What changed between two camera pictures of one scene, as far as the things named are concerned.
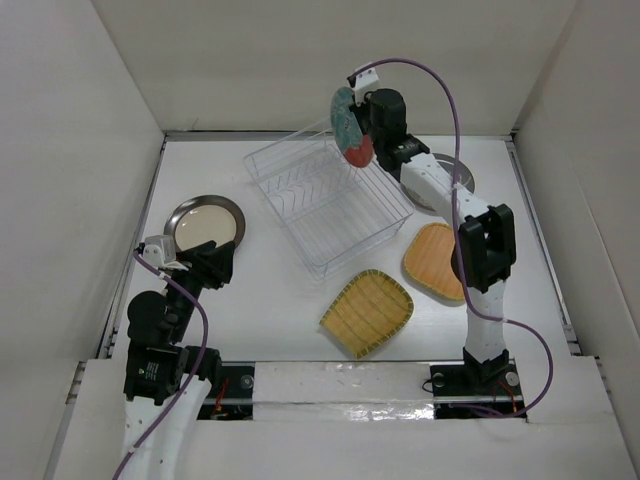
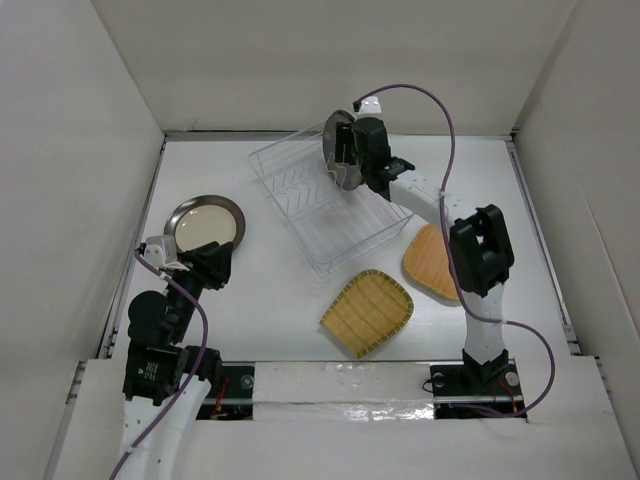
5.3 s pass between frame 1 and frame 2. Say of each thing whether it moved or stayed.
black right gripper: moved
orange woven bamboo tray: stayed
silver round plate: stayed
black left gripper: stayed
